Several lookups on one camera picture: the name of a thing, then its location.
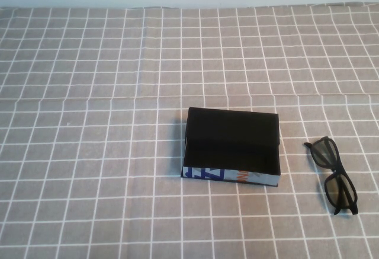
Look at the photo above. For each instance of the black-framed glasses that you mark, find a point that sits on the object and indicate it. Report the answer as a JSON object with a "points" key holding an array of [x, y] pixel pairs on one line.
{"points": [[338, 168]]}

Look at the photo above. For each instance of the grey white-checked tablecloth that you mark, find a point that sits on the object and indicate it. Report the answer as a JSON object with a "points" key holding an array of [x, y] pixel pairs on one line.
{"points": [[89, 152]]}

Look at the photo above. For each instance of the black printed glasses case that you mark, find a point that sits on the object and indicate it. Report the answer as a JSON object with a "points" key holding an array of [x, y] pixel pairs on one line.
{"points": [[234, 134]]}

